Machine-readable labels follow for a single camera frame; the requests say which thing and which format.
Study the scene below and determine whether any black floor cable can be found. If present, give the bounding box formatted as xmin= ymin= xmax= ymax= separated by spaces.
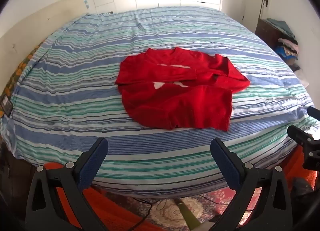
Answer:
xmin=125 ymin=195 xmax=248 ymax=231

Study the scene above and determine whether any striped bed sheet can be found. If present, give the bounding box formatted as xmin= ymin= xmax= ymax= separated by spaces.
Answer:
xmin=0 ymin=6 xmax=320 ymax=200

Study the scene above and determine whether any pale green stick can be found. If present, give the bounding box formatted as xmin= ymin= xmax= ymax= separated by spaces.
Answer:
xmin=175 ymin=198 xmax=202 ymax=230

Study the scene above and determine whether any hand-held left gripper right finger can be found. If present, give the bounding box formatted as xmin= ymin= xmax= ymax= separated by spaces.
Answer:
xmin=210 ymin=138 xmax=293 ymax=231

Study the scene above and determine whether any pile of folded clothes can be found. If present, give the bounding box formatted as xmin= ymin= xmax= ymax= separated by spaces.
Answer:
xmin=266 ymin=18 xmax=300 ymax=67

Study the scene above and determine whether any orange patterned cloth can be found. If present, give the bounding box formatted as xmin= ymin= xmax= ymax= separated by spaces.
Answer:
xmin=0 ymin=41 xmax=47 ymax=119

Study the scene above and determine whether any dark cloth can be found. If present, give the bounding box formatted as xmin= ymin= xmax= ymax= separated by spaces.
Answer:
xmin=291 ymin=176 xmax=316 ymax=198

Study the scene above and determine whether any beige headboard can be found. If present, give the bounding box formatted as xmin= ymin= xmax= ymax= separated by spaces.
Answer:
xmin=0 ymin=0 xmax=88 ymax=62

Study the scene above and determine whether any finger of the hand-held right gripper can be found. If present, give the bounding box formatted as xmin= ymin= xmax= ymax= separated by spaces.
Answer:
xmin=307 ymin=106 xmax=320 ymax=122
xmin=287 ymin=125 xmax=320 ymax=147

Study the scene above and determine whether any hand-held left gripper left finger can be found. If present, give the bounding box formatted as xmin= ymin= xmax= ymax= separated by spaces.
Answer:
xmin=25 ymin=137 xmax=109 ymax=231

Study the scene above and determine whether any red knit sweater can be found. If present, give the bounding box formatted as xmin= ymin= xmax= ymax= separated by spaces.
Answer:
xmin=115 ymin=47 xmax=251 ymax=131

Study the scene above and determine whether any dark wooden dresser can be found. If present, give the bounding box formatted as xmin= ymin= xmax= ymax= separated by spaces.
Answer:
xmin=255 ymin=18 xmax=288 ymax=52

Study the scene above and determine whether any red patterned rug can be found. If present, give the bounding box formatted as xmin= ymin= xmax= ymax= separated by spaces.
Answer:
xmin=45 ymin=146 xmax=320 ymax=231

